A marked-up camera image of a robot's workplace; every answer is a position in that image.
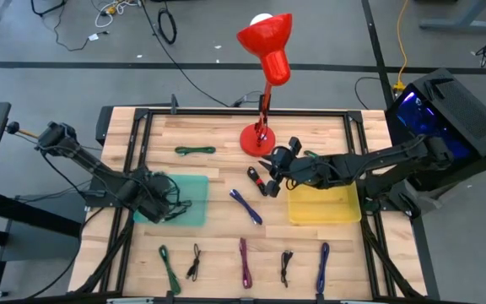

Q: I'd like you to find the grey desk leg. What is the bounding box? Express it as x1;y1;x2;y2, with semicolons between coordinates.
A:
418;0;486;34

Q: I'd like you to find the black aluminium table frame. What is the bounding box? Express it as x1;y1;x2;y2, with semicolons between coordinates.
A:
68;106;429;303

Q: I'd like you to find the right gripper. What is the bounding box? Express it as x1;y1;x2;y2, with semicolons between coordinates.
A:
258;136;312;198

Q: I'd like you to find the purple-blue braided USB cable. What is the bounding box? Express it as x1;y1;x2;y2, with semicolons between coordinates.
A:
229;188;264;226
315;242;332;296

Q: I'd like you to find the black coiled floor cable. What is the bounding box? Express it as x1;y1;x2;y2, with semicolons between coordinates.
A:
157;7;179;46

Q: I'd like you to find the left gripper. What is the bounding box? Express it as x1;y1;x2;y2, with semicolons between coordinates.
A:
135;168;175;225

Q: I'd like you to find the white cables and power strip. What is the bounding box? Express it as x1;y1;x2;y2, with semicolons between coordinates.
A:
94;0;143;30

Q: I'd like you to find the red desk lamp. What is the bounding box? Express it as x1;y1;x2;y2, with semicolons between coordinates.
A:
236;12;294;158

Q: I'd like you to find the black computer tower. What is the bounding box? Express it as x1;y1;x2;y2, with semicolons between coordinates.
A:
384;67;486;193

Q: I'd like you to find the teal translucent plastic bin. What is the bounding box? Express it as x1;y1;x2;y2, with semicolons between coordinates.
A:
132;173;209;228

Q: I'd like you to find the pink braided USB cable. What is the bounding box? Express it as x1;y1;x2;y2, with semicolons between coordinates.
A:
238;236;254;290

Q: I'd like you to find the black and red USB cable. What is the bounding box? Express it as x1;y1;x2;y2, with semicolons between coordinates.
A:
246;166;268;197

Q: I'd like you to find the black knob wooden handle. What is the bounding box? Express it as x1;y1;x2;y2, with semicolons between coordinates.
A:
5;121;40;138

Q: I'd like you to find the dark green USB cable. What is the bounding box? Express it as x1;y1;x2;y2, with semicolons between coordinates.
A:
161;197;193;222

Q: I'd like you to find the yellow translucent plastic bin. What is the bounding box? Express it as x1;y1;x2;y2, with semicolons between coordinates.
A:
287;181;363;225

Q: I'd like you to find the yellow extension cord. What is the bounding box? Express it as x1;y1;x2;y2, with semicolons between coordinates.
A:
393;0;413;93

